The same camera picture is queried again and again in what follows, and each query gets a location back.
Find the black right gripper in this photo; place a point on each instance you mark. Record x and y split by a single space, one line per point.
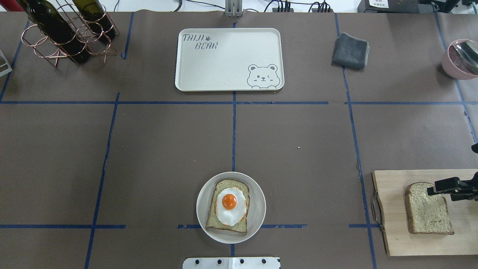
461 189

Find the bread slice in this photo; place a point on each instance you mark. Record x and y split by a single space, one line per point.
426 214
213 221

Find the white round plate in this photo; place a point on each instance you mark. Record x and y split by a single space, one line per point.
255 218

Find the cream bear tray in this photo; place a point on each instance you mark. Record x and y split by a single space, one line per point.
229 59

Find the wooden cutting board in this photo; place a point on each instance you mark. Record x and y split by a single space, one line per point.
391 185

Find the pink bowl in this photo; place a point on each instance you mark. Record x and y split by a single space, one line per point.
452 65

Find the grey folded cloth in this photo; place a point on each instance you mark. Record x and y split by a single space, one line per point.
350 51

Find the fried egg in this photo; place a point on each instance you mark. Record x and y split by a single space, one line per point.
231 206

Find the dark wine bottle right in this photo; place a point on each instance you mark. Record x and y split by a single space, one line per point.
92 11

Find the dark wine bottle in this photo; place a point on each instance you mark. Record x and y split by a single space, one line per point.
51 23
92 11

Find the dark wine bottle left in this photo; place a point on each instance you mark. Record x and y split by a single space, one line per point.
51 23

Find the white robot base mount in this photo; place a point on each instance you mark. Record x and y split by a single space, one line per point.
232 263

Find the aluminium frame post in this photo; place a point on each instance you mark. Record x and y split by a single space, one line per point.
233 8

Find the copper wire bottle rack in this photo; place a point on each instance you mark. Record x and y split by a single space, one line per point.
46 49

